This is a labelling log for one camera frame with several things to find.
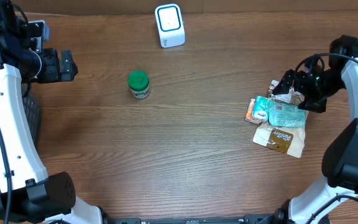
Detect teal Kleenex tissue pack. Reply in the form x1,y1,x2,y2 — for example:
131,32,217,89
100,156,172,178
252,96,271,122

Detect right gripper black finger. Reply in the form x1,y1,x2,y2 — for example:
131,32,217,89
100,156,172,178
272,69,295,95
298,97,327,113

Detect white barcode scanner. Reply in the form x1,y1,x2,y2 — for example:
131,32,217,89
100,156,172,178
155,3,185,49

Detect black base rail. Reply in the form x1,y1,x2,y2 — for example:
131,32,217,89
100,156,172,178
110,213,331,224

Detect brown snack pouch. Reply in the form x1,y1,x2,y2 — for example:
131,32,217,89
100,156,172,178
253,80,308,158

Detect green lid jar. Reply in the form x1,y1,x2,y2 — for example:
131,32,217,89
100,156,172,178
127,70,150,99

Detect orange Kleenex tissue pack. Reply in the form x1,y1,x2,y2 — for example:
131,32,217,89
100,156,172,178
244,98,259,124

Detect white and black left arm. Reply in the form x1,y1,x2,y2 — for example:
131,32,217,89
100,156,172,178
0,1,112,223

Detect teal wet wipes pack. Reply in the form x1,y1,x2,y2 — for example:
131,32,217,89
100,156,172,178
268,101,306,128

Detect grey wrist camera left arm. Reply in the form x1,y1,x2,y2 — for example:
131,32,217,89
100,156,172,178
27,20,50,54

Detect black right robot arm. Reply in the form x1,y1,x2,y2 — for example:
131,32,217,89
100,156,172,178
263,35,358,223

